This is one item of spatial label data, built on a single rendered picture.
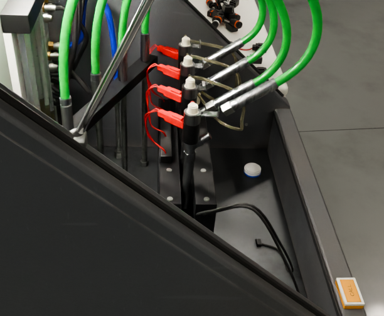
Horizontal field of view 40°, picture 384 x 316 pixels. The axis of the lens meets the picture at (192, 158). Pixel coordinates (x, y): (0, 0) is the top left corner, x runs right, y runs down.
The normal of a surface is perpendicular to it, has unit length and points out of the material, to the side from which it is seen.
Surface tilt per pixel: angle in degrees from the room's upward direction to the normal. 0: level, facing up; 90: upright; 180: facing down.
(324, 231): 0
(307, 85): 0
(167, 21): 90
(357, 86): 0
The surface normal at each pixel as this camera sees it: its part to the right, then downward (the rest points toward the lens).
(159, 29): 0.06, 0.62
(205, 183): 0.06, -0.78
